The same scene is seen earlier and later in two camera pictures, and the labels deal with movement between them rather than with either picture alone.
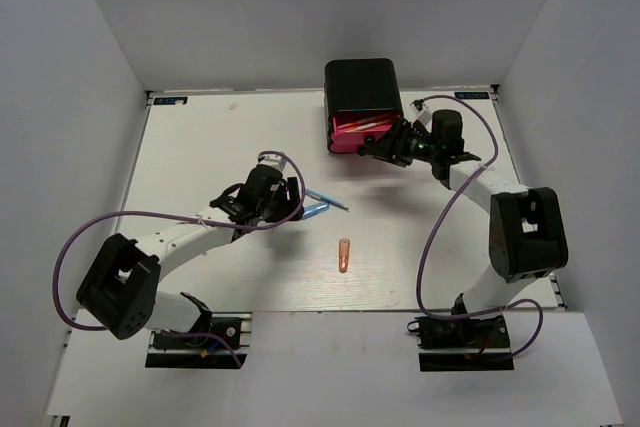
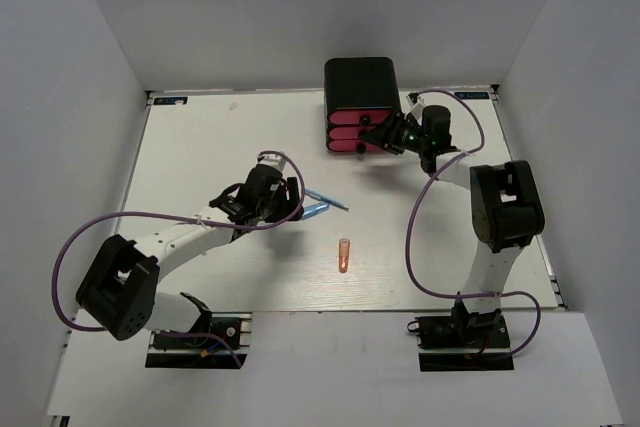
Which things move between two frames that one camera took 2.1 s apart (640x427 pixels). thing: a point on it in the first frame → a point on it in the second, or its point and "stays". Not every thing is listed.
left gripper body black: (280, 207) stays
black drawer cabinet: (362, 99) stays
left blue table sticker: (169, 100) stays
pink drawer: (357, 132) → (361, 117)
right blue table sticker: (471, 95) stays
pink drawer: (344, 148) → (345, 133)
